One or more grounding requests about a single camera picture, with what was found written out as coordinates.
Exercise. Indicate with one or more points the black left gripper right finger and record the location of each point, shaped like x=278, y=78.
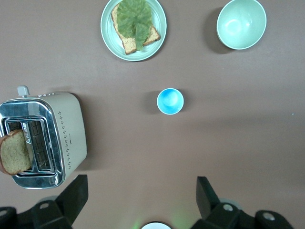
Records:
x=209, y=207

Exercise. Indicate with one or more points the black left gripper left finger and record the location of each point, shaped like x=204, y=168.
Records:
x=71, y=200

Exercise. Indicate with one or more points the light blue plastic cup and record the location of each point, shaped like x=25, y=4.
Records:
x=169, y=101

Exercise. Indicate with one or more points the thick brown bread slice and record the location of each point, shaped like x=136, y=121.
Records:
x=14, y=152

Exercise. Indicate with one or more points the beige and chrome toaster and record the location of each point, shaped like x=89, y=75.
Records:
x=71, y=124

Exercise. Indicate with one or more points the brown tablecloth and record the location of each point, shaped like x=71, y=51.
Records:
x=143, y=155

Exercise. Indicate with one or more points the brown toast slice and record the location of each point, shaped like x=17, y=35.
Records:
x=129, y=45

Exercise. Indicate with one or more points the pale green round plate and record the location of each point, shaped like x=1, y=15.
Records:
x=108, y=35

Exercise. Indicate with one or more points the pale green bowl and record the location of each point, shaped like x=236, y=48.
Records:
x=240, y=23

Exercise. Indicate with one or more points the green lettuce leaf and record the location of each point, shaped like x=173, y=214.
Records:
x=133, y=19

